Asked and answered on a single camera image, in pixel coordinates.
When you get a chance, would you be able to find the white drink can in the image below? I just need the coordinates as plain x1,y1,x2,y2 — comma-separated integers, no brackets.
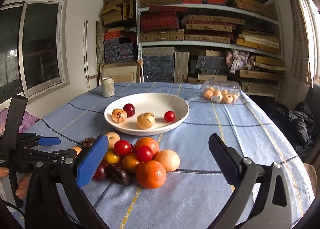
101,77,116,97

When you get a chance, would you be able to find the framed picture board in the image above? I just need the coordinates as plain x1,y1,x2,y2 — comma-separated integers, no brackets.
99,60,143,85

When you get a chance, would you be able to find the dark jacket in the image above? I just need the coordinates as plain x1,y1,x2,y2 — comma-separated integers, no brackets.
266,102,315,161

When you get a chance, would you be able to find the large yellow apricot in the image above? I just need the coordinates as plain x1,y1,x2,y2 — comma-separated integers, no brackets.
136,112,156,129

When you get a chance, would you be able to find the window frame left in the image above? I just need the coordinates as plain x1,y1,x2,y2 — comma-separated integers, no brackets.
1,0,69,103

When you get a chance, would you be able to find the yellow orange apricot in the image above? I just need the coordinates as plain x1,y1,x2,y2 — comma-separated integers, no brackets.
111,109,127,123

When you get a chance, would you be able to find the speckled yellow apricot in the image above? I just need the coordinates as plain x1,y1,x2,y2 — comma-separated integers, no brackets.
106,131,120,149

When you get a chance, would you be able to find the small yellow loquat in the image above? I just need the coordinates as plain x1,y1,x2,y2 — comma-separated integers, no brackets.
72,146,82,155

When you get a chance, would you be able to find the operator hand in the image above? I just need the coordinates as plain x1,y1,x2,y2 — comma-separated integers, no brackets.
0,167,32,201

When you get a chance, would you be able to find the pink plastic bag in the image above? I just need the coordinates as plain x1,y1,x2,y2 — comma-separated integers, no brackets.
225,50,254,74

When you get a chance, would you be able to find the yellow orange tomato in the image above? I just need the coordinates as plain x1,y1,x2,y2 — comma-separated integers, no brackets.
103,149,121,165

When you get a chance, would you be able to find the metal storage shelf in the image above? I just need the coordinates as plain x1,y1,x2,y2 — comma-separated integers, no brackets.
136,0,285,98

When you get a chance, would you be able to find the red cherry tomato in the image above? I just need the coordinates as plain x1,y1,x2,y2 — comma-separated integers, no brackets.
164,111,175,123
136,146,153,162
113,140,132,156

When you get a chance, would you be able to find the purple cloth on chair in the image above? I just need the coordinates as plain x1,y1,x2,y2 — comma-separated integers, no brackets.
0,107,41,136

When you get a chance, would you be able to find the dark red plum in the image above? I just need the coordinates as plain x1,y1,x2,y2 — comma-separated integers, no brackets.
93,160,108,181
123,103,136,117

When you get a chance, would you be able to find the blue checked tablecloth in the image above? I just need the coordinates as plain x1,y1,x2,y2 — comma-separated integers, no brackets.
29,83,315,228

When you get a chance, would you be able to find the white ceramic plate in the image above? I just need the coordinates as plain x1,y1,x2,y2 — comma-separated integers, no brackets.
104,93,190,136

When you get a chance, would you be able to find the pale peach apricot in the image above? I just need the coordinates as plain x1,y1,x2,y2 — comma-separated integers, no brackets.
153,149,180,172

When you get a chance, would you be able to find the orange mandarin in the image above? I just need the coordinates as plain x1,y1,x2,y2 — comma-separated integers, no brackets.
135,137,159,155
136,160,167,189

